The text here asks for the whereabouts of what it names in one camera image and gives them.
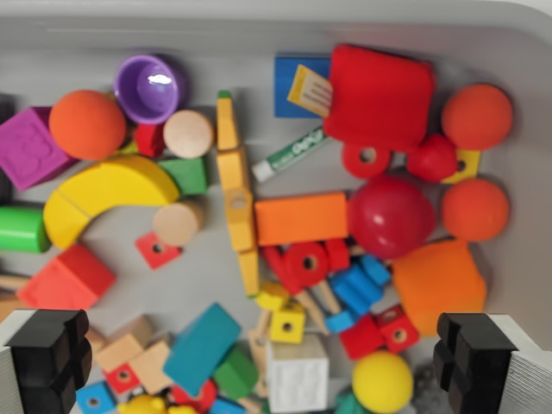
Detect red wooden cube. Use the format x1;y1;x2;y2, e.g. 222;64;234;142
339;314;386;361

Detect purple plastic cup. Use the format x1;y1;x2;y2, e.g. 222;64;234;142
113;53;190;126

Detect magenta embossed soft cube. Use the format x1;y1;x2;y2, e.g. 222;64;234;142
0;106;79;192

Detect natural wooden dowel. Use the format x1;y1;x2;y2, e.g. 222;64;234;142
0;271;32;295

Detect green wooden cylinder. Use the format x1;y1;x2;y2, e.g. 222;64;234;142
0;205;53;254

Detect white cube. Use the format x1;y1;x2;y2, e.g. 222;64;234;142
265;333;330;414

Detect small red wooden block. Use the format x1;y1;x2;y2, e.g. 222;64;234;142
134;122;167;159
324;237;352;273

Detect red square with hole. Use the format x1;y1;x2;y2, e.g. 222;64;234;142
102;361;143;395
134;231;184;272

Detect yellow segmented wooden stick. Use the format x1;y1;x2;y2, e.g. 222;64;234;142
215;89;261;299

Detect teal toy piece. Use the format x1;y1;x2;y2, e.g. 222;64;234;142
333;387;368;414

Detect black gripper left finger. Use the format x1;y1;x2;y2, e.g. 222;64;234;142
0;308;93;414

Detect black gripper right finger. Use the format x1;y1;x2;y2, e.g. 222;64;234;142
432;312;552;414

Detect dark red shiny ball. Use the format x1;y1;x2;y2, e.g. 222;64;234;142
348;173;438;260

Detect orange curved block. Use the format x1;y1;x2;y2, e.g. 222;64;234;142
391;239;488;338

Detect green wooden block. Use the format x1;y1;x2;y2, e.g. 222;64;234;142
157;155;211;198
212;344;260;400

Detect yellow square with hole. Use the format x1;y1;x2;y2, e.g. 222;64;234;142
441;148;482;185

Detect blue square block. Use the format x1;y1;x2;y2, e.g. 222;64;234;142
273;53;333;119

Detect blue toy bolt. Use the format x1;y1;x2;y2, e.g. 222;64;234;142
329;254;393;317

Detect large red wooden block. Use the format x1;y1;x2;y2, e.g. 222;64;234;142
16;244;117;311

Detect red wooden wheel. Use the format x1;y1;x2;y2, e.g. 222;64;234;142
284;241;332;289

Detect blue cube with hole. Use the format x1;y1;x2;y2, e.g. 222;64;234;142
75;379;119;414

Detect red wooden bar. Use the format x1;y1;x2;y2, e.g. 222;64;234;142
262;244;304;297

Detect yellow cube with hole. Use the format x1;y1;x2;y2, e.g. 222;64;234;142
268;302;308;345

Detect red cube with hole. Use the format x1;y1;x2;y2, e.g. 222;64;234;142
374;304;421;355

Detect orange foam ball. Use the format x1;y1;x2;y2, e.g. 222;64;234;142
47;89;128;161
440;83;515;153
440;177;511;243

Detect natural wooden block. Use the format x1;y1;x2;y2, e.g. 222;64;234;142
94;314;157;373
129;339;174;396

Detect long yellow arch piece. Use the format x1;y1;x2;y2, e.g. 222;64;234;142
55;154;182;219

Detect dark grey object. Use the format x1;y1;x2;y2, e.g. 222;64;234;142
411;361;439;414

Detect small red rounded knob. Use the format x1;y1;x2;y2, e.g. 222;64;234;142
406;133;460;184

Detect red wooden ring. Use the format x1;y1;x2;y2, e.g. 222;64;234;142
169;378;219;413

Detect teal wooden block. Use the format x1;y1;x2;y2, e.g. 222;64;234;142
162;302;242;398

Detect yellow foam ball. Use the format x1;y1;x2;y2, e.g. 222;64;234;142
350;349;416;414

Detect yellow toy figure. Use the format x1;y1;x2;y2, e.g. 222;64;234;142
116;393;168;414

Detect natural wooden peg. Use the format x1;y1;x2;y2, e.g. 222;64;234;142
296;287;329;336
317;281;342;317

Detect red bean bag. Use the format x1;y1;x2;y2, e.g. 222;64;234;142
323;43;436;153

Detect small yellow wooden piece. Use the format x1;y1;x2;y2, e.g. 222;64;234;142
255;279;292;312

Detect small blue block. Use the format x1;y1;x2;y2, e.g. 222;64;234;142
208;396;248;414
323;310;360;335

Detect orange wooden block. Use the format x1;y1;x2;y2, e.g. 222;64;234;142
254;191;350;248

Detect yellow printed paper tag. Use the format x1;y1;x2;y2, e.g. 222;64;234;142
286;64;336;119

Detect green and white marker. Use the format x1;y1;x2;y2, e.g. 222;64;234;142
251;125;329;183

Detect natural wooden cylinder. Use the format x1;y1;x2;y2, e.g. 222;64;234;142
162;109;216;160
151;196;209;248

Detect wooden strip with holes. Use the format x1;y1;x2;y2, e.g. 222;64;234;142
247;307;273;390

